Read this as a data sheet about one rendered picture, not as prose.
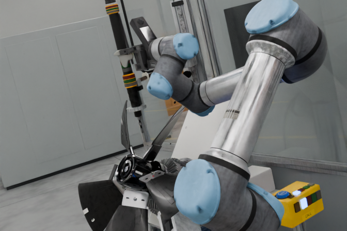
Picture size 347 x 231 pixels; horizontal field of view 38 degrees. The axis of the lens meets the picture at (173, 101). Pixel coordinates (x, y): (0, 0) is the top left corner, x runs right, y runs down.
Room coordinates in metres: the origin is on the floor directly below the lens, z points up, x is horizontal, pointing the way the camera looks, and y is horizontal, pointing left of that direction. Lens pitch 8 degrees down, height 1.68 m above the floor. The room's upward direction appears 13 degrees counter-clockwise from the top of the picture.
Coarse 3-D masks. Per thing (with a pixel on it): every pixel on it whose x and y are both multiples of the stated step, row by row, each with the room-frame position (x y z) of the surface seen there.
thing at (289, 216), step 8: (296, 184) 1.62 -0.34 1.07; (304, 184) 1.60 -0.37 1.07; (304, 192) 1.53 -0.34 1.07; (312, 192) 1.55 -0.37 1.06; (280, 200) 1.51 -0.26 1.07; (288, 200) 1.50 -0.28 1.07; (296, 200) 1.51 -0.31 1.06; (320, 200) 1.56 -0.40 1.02; (288, 208) 1.49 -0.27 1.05; (304, 208) 1.52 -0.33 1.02; (312, 208) 1.54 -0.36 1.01; (320, 208) 1.56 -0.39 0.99; (288, 216) 1.49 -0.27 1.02; (296, 216) 1.50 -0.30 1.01; (304, 216) 1.52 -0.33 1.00; (288, 224) 1.50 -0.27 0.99; (296, 224) 1.50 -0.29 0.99
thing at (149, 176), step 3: (156, 171) 1.75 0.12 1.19; (159, 171) 1.74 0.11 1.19; (147, 174) 1.73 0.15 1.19; (150, 174) 1.73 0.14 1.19; (156, 174) 1.72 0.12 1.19; (159, 174) 1.72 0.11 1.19; (162, 174) 1.71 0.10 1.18; (141, 177) 1.71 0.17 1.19; (144, 177) 1.71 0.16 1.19; (147, 177) 1.71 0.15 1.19; (150, 177) 1.70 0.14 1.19; (153, 177) 1.70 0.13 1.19; (141, 180) 1.69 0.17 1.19; (144, 180) 1.68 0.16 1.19; (147, 180) 1.68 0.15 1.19
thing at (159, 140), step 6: (180, 108) 1.72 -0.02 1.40; (174, 114) 1.74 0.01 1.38; (180, 114) 1.87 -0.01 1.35; (174, 120) 1.81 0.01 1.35; (168, 126) 1.79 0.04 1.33; (162, 132) 1.75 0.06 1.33; (168, 132) 1.84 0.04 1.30; (156, 138) 1.74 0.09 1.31; (162, 138) 1.81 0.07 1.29; (156, 144) 1.80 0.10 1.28
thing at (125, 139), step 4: (124, 104) 2.05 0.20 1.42; (124, 108) 2.03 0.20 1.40; (124, 112) 2.01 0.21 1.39; (124, 116) 2.01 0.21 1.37; (124, 120) 1.99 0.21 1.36; (124, 124) 1.99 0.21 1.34; (124, 128) 1.99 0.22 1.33; (124, 132) 1.99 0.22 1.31; (124, 136) 2.02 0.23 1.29; (128, 136) 1.90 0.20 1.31; (124, 140) 2.05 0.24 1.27; (128, 140) 1.90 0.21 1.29; (124, 144) 2.07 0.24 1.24; (128, 144) 1.90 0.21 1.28; (128, 148) 2.00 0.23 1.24
